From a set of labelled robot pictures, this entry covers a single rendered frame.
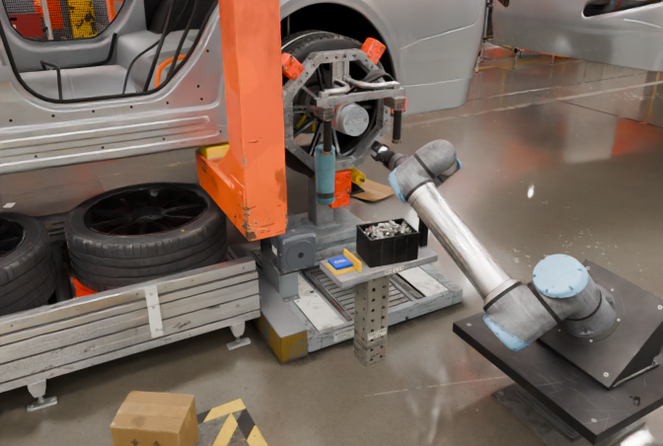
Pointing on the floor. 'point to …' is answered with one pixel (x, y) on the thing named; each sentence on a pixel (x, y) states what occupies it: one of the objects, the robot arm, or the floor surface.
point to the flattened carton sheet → (373, 190)
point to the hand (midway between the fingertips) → (371, 147)
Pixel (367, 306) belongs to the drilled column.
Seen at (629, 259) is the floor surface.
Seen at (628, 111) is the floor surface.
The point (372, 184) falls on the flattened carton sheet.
